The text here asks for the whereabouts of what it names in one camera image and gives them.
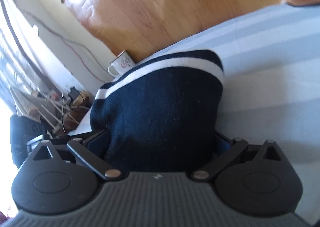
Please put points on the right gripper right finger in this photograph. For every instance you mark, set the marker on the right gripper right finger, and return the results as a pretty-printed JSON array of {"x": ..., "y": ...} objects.
[{"x": 228, "y": 151}]

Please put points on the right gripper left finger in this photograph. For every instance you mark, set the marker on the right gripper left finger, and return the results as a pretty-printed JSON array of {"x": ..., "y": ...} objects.
[{"x": 89, "y": 149}]

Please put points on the navy white-striped garment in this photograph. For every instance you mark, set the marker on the navy white-striped garment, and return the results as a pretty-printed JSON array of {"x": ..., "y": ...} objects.
[{"x": 161, "y": 115}]

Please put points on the floor clutter pile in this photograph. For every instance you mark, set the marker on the floor clutter pile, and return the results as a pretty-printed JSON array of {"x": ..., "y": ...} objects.
[{"x": 60, "y": 114}]

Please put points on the white enamel mug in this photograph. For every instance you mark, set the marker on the white enamel mug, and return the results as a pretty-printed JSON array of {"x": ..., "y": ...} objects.
[{"x": 122, "y": 64}]

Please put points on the striped blue bed sheet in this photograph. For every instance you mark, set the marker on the striped blue bed sheet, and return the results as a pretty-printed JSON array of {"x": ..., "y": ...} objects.
[{"x": 271, "y": 95}]

